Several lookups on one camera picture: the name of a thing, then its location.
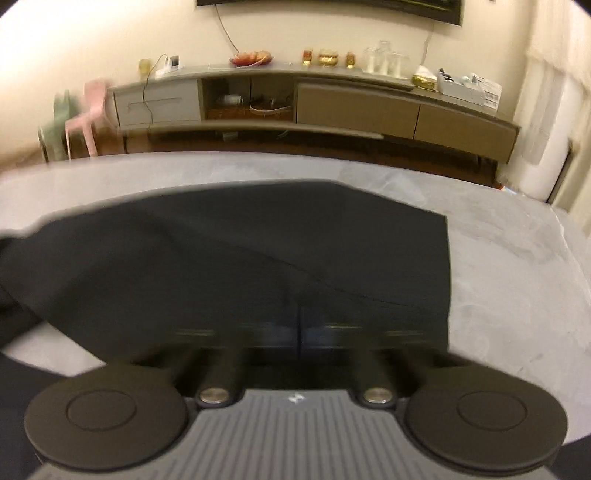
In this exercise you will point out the white cylindrical appliance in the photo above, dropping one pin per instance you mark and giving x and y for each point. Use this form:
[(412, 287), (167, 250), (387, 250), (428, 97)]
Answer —
[(545, 161)]

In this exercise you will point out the green plastic chair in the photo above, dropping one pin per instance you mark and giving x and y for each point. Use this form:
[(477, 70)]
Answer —
[(55, 134)]

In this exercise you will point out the small gold ornament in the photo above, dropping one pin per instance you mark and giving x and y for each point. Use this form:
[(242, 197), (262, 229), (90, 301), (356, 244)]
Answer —
[(351, 61), (308, 57)]

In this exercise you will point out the gold tissue box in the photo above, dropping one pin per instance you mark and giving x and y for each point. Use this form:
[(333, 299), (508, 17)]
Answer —
[(425, 79)]

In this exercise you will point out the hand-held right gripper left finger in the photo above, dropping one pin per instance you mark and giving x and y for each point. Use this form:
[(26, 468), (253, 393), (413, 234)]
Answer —
[(231, 362)]

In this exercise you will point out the wide gold ornament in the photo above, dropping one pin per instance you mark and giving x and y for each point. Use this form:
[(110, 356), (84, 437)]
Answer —
[(328, 58)]

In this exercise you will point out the pink plastic chair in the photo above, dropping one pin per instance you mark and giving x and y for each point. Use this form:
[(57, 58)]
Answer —
[(85, 122)]

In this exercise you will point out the long television cabinet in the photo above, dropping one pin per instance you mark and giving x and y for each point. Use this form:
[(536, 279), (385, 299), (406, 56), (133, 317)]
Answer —
[(355, 108)]

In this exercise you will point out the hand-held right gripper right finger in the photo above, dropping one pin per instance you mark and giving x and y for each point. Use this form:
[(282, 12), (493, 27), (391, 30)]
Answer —
[(374, 364)]

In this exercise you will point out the dark pants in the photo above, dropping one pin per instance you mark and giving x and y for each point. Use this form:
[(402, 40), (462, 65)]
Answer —
[(221, 258)]

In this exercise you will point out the white storage box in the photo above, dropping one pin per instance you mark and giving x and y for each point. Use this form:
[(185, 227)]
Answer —
[(471, 90)]

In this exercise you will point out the plate of fruit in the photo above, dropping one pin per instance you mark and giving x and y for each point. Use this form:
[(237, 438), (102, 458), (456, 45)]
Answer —
[(251, 58)]

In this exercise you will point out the cream curtain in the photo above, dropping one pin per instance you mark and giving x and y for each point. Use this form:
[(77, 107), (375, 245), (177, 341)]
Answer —
[(558, 60)]

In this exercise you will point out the yellow cup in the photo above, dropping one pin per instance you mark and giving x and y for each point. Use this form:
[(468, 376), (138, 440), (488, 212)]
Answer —
[(145, 67)]

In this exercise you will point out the white power strip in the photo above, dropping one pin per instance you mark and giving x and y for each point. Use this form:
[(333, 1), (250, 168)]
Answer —
[(170, 68)]

